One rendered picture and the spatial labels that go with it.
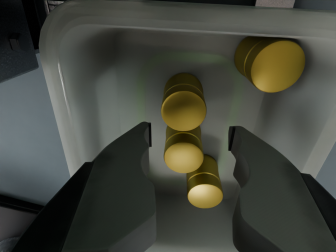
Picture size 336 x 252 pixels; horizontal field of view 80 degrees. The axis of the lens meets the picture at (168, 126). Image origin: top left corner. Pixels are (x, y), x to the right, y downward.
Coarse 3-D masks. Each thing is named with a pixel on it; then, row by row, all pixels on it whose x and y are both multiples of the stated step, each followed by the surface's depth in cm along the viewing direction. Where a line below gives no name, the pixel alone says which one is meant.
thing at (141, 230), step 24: (120, 144) 10; (144, 144) 10; (96, 168) 8; (120, 168) 8; (144, 168) 10; (96, 192) 7; (120, 192) 7; (144, 192) 7; (96, 216) 6; (120, 216) 6; (144, 216) 6; (72, 240) 6; (96, 240) 6; (120, 240) 6; (144, 240) 7
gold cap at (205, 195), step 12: (204, 156) 21; (204, 168) 20; (216, 168) 21; (192, 180) 19; (204, 180) 19; (216, 180) 19; (192, 192) 19; (204, 192) 19; (216, 192) 19; (192, 204) 20; (204, 204) 20; (216, 204) 19
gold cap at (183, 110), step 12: (168, 84) 17; (180, 84) 15; (192, 84) 15; (168, 96) 14; (180, 96) 14; (192, 96) 14; (168, 108) 15; (180, 108) 15; (192, 108) 15; (204, 108) 15; (168, 120) 15; (180, 120) 15; (192, 120) 15
